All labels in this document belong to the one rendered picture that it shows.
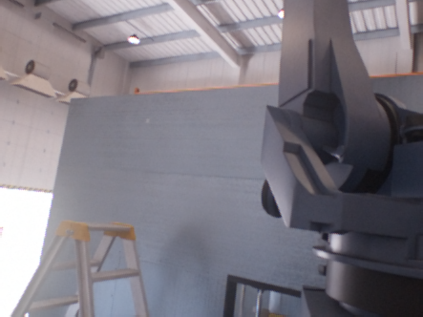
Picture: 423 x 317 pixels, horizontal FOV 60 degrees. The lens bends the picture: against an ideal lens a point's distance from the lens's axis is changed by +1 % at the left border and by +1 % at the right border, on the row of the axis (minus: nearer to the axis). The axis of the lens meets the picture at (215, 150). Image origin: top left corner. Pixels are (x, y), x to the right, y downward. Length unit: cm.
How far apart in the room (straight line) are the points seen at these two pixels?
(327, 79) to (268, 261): 120
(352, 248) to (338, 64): 47
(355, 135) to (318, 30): 32
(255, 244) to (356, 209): 130
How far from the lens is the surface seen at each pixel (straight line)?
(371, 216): 80
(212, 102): 230
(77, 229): 184
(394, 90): 198
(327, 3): 117
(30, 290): 210
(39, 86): 1184
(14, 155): 1228
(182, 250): 226
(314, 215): 78
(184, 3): 1040
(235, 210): 209
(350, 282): 91
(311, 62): 104
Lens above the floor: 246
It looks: 9 degrees up
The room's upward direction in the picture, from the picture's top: 7 degrees clockwise
